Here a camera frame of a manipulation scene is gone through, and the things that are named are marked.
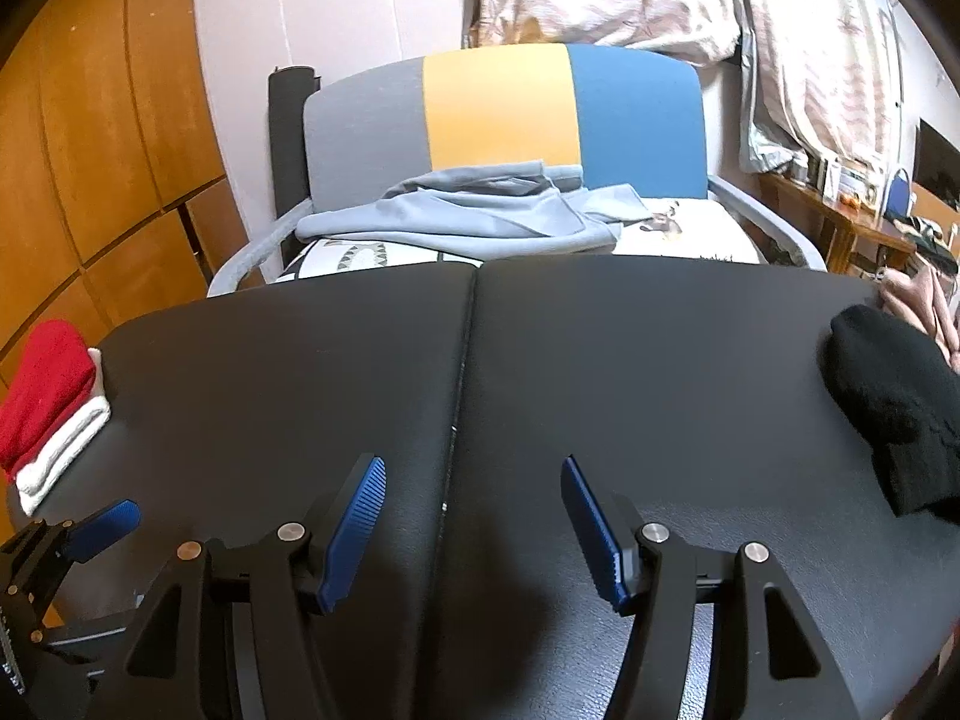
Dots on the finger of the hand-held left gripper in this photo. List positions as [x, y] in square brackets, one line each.
[105, 529]

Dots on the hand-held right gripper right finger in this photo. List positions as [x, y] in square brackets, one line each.
[592, 532]

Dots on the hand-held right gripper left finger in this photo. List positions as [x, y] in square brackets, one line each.
[352, 532]

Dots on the black sweater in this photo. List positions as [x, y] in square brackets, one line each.
[892, 405]

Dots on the white folded cloth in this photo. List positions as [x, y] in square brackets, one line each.
[64, 442]

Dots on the red folded cloth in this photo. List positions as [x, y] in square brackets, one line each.
[45, 382]

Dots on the white printed shirt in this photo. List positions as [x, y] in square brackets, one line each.
[675, 232]

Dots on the grey hooded garment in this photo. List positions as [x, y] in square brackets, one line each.
[480, 217]

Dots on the wooden side table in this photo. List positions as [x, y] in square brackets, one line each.
[832, 217]

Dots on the wooden wardrobe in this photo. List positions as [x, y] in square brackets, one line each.
[90, 127]

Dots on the pink blanket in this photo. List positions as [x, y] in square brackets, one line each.
[922, 300]

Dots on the small blue chair back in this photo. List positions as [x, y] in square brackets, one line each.
[898, 195]

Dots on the black monitor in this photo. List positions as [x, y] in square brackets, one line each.
[937, 165]

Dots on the pink patterned hanging sheet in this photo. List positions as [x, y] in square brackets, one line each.
[810, 52]

